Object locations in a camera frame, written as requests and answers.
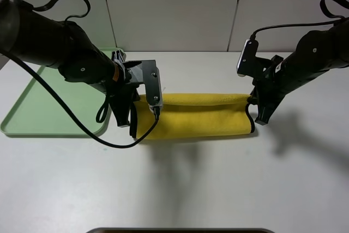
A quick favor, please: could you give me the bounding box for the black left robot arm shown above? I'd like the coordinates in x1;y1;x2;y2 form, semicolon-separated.
1;0;137;127

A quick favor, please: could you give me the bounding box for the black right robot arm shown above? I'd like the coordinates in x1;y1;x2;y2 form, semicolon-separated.
246;20;348;125

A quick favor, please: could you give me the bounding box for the black left camera cable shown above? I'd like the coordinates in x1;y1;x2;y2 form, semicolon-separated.
0;47;161;149

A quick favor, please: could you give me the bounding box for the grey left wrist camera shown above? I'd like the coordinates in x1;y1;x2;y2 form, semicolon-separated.
141;60;163;108

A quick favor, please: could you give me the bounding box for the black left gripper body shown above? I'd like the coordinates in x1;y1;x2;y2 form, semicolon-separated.
109;50;142;120

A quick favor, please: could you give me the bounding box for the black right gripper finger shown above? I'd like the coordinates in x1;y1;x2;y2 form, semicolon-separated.
255;115;271;126

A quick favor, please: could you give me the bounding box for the yellow towel with black trim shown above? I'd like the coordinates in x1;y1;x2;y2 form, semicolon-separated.
147;93;255;140

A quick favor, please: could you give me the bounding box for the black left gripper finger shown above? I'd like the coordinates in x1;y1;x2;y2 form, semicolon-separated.
116;112;130;127

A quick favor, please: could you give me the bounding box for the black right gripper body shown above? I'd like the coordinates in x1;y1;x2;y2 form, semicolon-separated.
251;55;289;120

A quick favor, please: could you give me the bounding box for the green plastic tray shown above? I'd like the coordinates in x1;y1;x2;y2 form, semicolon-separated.
0;47;125;138

